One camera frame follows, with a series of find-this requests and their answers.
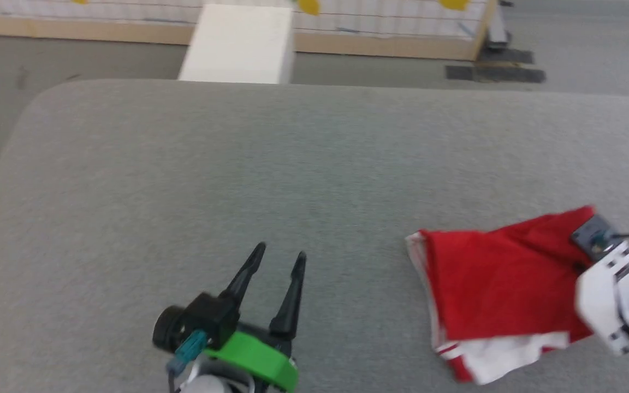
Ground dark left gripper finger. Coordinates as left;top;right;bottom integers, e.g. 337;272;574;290
222;242;267;306
269;251;307;340

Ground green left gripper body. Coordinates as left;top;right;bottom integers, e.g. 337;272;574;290
152;306;300;393

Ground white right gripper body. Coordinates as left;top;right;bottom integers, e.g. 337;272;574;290
574;243;629;355

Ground red white baseball jersey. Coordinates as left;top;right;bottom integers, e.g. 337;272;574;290
405;205;602;385

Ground grey fabric sofa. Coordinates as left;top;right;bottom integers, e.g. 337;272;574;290
0;78;629;393

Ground white rectangular box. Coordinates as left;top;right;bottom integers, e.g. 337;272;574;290
178;4;296;85

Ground black floor plates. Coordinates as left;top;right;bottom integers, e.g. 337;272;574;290
446;48;547;84

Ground grey metal screen foot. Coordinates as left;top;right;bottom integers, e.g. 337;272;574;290
484;0;513;51

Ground left arm cable teal plug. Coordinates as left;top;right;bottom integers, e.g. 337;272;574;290
166;329;209;391

